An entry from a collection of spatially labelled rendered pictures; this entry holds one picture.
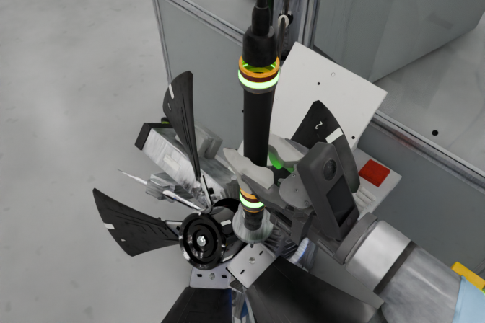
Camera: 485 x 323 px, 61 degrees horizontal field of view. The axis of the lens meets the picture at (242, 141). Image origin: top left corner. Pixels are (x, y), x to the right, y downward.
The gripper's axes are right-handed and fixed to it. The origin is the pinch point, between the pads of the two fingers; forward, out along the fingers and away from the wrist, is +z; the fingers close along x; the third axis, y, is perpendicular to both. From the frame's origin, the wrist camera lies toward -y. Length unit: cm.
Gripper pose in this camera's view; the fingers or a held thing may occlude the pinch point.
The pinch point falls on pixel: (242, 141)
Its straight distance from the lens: 57.1
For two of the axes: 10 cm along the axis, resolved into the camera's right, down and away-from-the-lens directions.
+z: -7.2, -5.4, 4.3
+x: 6.9, -5.6, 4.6
